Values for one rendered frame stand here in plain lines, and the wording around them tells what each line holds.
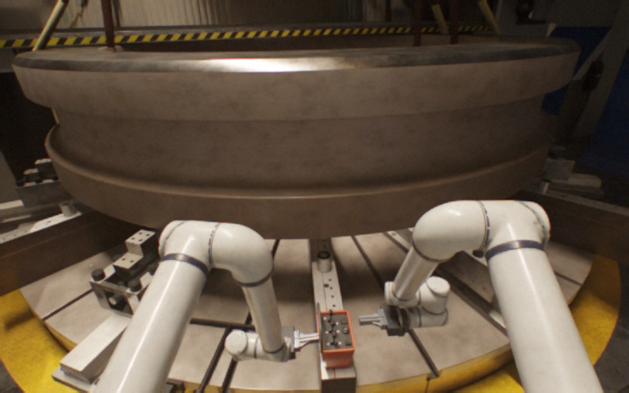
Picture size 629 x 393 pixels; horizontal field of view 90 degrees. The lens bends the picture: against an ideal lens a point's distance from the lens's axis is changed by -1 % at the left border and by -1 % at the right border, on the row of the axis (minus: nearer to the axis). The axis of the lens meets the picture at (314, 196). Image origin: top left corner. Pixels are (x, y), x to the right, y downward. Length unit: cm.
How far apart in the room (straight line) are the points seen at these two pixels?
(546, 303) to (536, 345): 8
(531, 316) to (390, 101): 109
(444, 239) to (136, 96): 149
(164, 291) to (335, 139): 116
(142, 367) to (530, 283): 77
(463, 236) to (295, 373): 133
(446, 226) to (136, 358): 70
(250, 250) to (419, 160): 130
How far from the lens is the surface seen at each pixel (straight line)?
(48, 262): 308
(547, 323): 75
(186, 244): 85
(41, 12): 454
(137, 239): 212
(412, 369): 196
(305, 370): 190
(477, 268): 215
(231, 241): 82
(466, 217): 79
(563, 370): 74
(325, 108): 149
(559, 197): 314
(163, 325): 77
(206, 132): 178
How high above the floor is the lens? 190
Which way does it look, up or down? 28 degrees down
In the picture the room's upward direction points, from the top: 1 degrees counter-clockwise
